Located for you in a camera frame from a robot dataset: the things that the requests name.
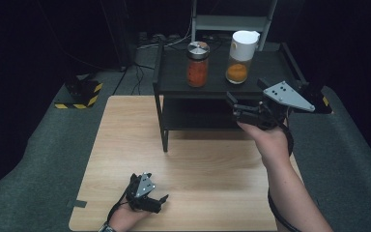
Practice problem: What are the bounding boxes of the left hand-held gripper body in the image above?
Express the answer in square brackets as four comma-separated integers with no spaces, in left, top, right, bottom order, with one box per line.
[125,172,162,214]

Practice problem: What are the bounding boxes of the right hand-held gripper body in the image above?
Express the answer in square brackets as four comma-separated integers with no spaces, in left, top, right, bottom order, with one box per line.
[233,80,317,131]

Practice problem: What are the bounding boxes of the black two-tier shelf rack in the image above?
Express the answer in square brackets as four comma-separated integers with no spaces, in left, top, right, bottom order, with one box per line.
[153,42,309,155]

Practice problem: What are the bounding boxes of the glass bottle with white lid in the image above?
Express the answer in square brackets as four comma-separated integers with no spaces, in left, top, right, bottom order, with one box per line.
[225,30,261,85]

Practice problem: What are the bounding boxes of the glass jar with silver lid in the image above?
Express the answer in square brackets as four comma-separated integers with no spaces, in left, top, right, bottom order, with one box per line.
[186,41,211,88]

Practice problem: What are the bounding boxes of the person's left hand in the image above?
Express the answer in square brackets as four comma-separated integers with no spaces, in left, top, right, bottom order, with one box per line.
[108,206,152,231]

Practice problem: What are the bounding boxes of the person's right hand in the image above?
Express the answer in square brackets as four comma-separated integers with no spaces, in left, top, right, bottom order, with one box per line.
[237,119,293,169]

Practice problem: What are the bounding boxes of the stand base with striped tape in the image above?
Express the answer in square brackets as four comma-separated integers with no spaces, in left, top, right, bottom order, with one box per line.
[298,82,333,115]
[53,75,104,110]

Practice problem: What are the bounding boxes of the wristwatch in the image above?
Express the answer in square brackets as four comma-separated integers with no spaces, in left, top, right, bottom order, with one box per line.
[98,221,118,232]

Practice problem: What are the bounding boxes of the black power strip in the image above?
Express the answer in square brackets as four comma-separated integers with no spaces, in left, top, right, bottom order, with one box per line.
[138,31,182,46]

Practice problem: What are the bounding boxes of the left hand-held gripper cable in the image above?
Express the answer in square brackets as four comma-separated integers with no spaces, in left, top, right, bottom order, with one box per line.
[106,189,130,223]

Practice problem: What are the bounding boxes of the hand-held gripper cable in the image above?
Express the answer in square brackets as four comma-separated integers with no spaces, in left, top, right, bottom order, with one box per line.
[106,189,130,223]
[266,122,302,232]

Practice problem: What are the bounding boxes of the grey metal frame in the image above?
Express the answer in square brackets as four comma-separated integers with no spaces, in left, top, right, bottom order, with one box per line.
[189,0,278,52]

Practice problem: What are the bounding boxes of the cables on floor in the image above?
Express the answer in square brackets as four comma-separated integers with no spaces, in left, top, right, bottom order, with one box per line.
[130,30,194,95]

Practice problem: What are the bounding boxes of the right hand-held gripper cable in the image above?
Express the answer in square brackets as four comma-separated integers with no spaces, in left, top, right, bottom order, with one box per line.
[266,122,302,232]

